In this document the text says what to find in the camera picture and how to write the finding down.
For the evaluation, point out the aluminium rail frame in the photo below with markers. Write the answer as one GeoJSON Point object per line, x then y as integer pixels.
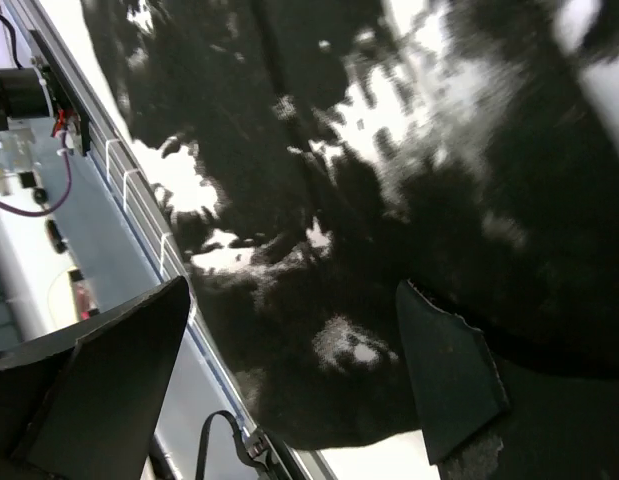
{"type": "Point", "coordinates": [118, 235]}

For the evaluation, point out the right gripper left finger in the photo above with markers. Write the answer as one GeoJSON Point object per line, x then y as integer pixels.
{"type": "Point", "coordinates": [83, 402]}

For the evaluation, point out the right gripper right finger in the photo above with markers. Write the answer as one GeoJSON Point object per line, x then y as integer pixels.
{"type": "Point", "coordinates": [484, 417]}

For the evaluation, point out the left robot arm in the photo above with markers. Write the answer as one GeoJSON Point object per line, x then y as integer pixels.
{"type": "Point", "coordinates": [23, 95]}

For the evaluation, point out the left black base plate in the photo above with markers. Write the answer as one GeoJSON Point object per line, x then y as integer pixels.
{"type": "Point", "coordinates": [65, 96]}

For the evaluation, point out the black white tie-dye trousers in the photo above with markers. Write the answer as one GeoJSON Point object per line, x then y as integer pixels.
{"type": "Point", "coordinates": [315, 154]}

